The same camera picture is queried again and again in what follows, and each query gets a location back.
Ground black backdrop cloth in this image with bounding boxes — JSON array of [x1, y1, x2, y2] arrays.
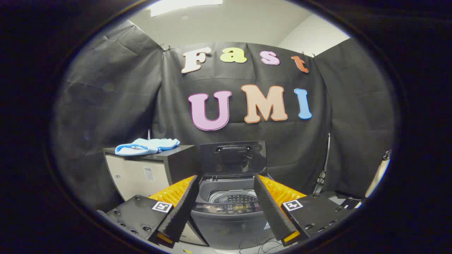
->
[[51, 20, 395, 212]]

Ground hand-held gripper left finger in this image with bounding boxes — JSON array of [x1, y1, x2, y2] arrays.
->
[[97, 175, 200, 249]]

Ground dark grey washing machine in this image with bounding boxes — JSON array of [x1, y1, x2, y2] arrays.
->
[[191, 174, 281, 250]]

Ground thin floor cables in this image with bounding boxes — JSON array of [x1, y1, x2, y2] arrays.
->
[[238, 237, 285, 254]]

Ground white cabinet with dark top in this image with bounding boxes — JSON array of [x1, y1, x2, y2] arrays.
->
[[103, 145, 209, 246]]

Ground light blue garment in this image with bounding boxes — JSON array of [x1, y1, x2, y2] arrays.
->
[[115, 138, 180, 156]]

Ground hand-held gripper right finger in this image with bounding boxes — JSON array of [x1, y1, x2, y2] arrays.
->
[[253, 174, 357, 247]]

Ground beige pole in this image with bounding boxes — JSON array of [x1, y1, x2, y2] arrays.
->
[[364, 150, 392, 199]]

